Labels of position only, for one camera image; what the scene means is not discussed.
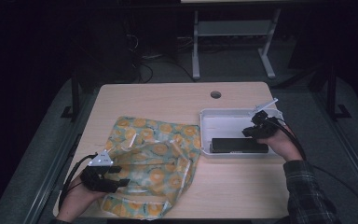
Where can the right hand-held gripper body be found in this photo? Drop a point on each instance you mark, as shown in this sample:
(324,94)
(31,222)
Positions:
(265,126)

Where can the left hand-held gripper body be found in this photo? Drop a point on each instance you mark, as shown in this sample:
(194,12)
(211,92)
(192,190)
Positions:
(96,179)

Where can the long black box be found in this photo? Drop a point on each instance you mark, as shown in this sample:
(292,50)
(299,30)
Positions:
(239,145)

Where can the white plastic tray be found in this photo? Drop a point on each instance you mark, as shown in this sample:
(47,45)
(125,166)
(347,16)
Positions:
(223,127)

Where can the yellow flower print fabric bag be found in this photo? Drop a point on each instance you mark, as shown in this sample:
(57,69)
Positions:
(155,155)

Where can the person's right hand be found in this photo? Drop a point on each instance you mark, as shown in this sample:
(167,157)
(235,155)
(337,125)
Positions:
(284,144)

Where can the person's left hand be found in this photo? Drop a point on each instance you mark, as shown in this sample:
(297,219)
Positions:
(77,199)

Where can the black metal stand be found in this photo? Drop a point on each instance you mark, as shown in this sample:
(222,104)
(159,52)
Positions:
(75,93)
(332,93)

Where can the white metal table frame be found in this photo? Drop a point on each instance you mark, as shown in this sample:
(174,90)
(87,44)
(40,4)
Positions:
(233,28)

